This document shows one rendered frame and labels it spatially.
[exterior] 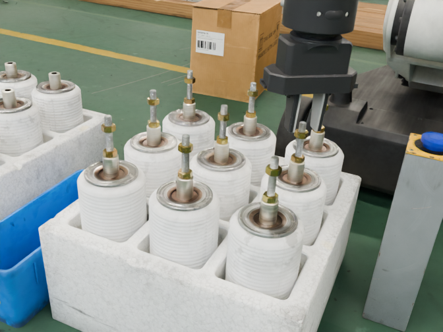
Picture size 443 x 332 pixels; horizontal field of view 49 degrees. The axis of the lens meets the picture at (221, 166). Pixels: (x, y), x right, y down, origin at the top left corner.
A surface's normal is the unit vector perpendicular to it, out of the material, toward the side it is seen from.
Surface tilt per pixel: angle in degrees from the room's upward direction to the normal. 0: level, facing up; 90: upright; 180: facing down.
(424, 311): 0
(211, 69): 89
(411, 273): 90
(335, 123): 46
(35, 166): 90
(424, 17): 78
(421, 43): 117
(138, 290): 90
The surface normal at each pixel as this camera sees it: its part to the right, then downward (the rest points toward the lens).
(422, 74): -0.42, 0.15
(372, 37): -0.45, 0.40
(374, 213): 0.05, -0.87
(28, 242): 0.91, 0.21
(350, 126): -0.29, -0.32
